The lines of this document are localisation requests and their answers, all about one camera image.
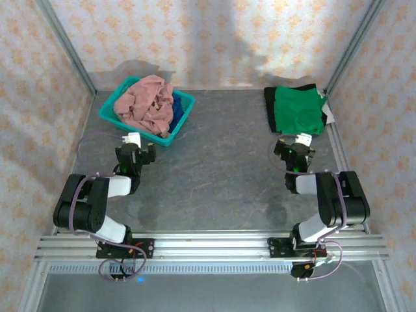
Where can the teal plastic basket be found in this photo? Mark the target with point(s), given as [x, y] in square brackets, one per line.
[112, 107]

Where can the pink printed t-shirt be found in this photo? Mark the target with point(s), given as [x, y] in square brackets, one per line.
[143, 104]

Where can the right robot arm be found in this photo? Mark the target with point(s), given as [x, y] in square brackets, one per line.
[341, 201]

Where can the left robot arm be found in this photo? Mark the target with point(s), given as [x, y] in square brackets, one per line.
[81, 208]

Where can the green folded t-shirt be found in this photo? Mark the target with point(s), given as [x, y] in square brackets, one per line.
[299, 110]

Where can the white folded t-shirt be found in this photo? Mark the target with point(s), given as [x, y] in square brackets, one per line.
[328, 115]

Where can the blue t-shirt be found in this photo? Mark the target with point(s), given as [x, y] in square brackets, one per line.
[177, 112]

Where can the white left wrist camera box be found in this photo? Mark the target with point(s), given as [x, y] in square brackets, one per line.
[131, 139]

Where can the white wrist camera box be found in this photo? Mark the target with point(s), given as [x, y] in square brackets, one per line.
[303, 139]
[131, 139]

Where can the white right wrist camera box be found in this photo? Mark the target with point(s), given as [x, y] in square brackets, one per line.
[303, 139]

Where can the aluminium side rail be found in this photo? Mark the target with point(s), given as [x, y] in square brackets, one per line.
[344, 156]

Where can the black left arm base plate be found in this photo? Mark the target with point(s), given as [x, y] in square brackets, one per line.
[146, 248]

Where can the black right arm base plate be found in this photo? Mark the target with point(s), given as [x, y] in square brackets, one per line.
[276, 248]

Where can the aluminium mounting rail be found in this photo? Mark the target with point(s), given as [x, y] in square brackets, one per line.
[211, 245]

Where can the aluminium frame post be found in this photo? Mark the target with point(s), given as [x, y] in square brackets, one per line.
[354, 42]
[65, 42]

